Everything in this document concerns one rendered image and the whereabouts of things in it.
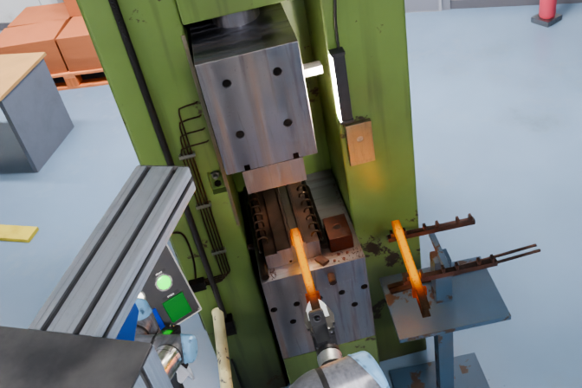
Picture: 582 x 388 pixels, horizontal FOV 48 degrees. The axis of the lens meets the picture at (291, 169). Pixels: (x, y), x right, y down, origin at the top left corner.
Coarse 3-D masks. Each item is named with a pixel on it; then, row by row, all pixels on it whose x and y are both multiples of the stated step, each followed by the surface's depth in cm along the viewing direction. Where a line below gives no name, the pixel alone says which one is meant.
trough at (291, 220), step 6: (282, 186) 258; (282, 192) 255; (282, 198) 252; (288, 198) 251; (282, 204) 249; (288, 204) 248; (288, 210) 246; (288, 216) 243; (294, 216) 241; (288, 222) 241; (294, 222) 240; (288, 228) 236; (294, 228) 237; (300, 234) 233
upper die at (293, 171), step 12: (264, 168) 207; (276, 168) 208; (288, 168) 209; (300, 168) 209; (252, 180) 209; (264, 180) 210; (276, 180) 211; (288, 180) 212; (300, 180) 212; (252, 192) 212
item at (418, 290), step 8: (392, 224) 233; (400, 224) 232; (400, 232) 229; (400, 240) 226; (400, 248) 223; (408, 248) 222; (408, 256) 219; (408, 264) 217; (408, 272) 215; (416, 272) 213; (416, 280) 211; (416, 288) 207; (424, 288) 207; (416, 296) 208; (424, 296) 204; (424, 304) 201; (424, 312) 201
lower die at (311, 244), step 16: (272, 192) 255; (288, 192) 252; (256, 208) 251; (272, 208) 248; (272, 224) 240; (304, 224) 237; (272, 240) 235; (288, 240) 232; (304, 240) 230; (272, 256) 230; (288, 256) 232
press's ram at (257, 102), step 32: (192, 32) 199; (224, 32) 195; (256, 32) 192; (288, 32) 188; (224, 64) 183; (256, 64) 185; (288, 64) 187; (320, 64) 211; (224, 96) 189; (256, 96) 191; (288, 96) 193; (224, 128) 196; (256, 128) 198; (288, 128) 200; (224, 160) 202; (256, 160) 205
